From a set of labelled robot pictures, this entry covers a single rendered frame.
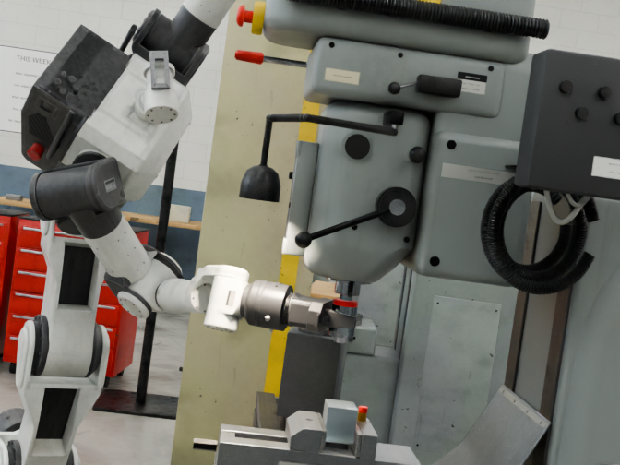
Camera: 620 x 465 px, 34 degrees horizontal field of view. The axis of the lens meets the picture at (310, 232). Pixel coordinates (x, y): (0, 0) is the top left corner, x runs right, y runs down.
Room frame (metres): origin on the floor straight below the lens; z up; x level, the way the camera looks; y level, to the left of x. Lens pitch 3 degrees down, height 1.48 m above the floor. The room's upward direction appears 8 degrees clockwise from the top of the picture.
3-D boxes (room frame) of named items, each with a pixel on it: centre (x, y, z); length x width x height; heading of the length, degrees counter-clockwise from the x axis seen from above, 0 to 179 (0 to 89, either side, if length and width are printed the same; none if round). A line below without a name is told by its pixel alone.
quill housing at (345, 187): (1.85, -0.09, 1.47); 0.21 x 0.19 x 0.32; 5
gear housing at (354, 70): (1.86, -0.13, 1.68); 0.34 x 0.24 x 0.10; 95
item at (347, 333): (1.85, -0.08, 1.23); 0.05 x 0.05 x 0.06
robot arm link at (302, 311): (1.88, 0.01, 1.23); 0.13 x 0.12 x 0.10; 166
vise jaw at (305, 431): (1.71, -0.04, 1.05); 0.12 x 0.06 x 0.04; 5
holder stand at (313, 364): (2.26, -0.05, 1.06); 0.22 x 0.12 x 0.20; 173
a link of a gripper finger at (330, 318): (1.82, -0.07, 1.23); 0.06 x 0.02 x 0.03; 76
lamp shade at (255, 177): (1.78, 0.10, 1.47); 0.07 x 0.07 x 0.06
